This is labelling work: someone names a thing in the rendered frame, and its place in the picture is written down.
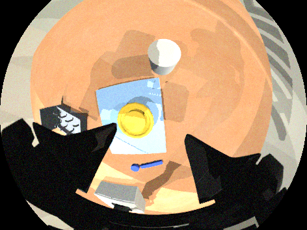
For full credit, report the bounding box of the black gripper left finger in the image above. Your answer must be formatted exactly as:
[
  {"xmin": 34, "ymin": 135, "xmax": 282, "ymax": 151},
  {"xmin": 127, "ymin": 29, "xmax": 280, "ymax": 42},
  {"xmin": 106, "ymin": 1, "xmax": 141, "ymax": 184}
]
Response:
[{"xmin": 32, "ymin": 122, "xmax": 117, "ymax": 193}]

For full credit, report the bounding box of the blue spoon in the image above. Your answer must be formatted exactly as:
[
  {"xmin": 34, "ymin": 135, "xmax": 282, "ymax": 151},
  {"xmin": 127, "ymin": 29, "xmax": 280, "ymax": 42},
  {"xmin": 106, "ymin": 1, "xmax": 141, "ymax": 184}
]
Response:
[{"xmin": 130, "ymin": 160, "xmax": 163, "ymax": 172}]

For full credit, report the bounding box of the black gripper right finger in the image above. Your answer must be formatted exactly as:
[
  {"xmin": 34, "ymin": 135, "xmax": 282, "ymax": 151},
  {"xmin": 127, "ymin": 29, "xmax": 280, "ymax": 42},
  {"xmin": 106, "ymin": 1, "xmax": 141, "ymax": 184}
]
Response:
[{"xmin": 184, "ymin": 133, "xmax": 261, "ymax": 204}]

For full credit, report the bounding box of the white dish rack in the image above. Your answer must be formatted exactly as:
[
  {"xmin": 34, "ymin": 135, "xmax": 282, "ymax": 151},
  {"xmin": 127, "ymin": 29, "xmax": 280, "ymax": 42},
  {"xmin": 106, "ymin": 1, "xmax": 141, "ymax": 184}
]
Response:
[{"xmin": 39, "ymin": 105, "xmax": 87, "ymax": 136}]

